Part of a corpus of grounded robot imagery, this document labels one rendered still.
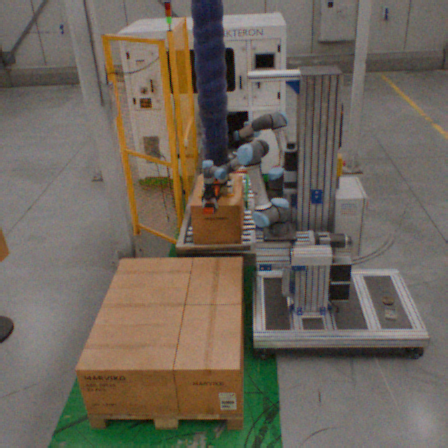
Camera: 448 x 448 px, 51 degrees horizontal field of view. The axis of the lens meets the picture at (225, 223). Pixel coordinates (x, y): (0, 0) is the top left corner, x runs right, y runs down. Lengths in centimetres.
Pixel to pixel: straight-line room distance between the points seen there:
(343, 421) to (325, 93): 209
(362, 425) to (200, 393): 107
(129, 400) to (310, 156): 193
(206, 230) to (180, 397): 139
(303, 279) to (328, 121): 121
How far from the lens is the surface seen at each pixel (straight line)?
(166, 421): 333
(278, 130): 363
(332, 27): 1205
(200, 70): 362
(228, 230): 386
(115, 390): 318
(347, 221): 333
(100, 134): 439
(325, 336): 362
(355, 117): 651
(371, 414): 349
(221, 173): 320
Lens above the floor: 268
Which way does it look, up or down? 30 degrees down
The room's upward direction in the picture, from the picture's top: 3 degrees counter-clockwise
